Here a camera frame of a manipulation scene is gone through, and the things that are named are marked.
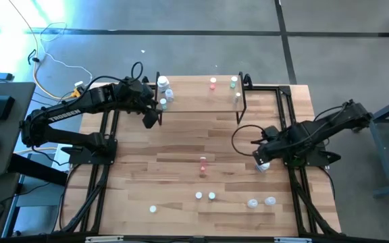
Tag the clear pill bottle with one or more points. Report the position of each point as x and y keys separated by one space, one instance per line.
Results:
x=269 y=201
x=169 y=95
x=252 y=203

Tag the white power adapter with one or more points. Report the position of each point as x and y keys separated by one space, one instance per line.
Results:
x=78 y=83

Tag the slim white tube bottle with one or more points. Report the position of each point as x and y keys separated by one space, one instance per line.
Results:
x=237 y=97

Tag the gray side desk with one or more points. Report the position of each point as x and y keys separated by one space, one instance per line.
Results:
x=12 y=135

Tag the silver aluminium bracket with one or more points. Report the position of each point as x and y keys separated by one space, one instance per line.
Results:
x=292 y=240
x=103 y=239

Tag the teal translucent pill bottle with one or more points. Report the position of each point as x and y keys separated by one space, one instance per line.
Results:
x=163 y=103
x=211 y=195
x=233 y=81

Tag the large white supplement bottle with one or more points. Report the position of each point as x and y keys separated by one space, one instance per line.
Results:
x=263 y=167
x=162 y=81

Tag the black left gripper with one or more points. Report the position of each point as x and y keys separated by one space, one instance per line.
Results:
x=135 y=94

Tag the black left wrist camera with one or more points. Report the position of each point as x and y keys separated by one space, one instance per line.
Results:
x=150 y=119

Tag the black desk support beam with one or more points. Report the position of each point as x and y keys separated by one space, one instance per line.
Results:
x=35 y=168

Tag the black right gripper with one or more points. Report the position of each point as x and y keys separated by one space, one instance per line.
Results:
x=275 y=145

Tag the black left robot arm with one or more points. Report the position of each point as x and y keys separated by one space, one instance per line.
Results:
x=63 y=113

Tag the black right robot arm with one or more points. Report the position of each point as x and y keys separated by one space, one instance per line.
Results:
x=336 y=123

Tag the yellow translucent pill bottle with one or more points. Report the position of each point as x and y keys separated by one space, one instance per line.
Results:
x=152 y=209

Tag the black metal rig frame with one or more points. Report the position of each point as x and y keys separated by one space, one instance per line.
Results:
x=299 y=185

